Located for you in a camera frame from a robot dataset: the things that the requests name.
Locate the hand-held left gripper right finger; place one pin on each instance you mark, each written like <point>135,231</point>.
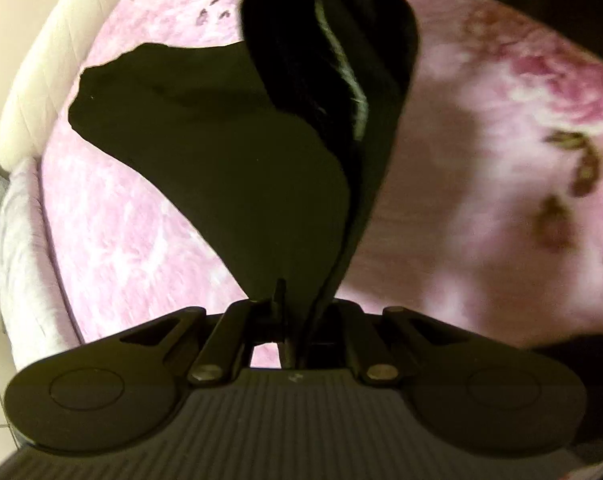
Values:
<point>354,335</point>

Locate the black garment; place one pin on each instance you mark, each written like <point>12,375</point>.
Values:
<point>231,160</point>

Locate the pink floral blanket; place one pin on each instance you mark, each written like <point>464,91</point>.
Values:
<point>481,185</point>

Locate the cream quilted headboard cushion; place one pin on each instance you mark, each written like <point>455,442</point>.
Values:
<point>46,75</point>

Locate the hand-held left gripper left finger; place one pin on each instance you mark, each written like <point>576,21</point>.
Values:
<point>236,330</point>

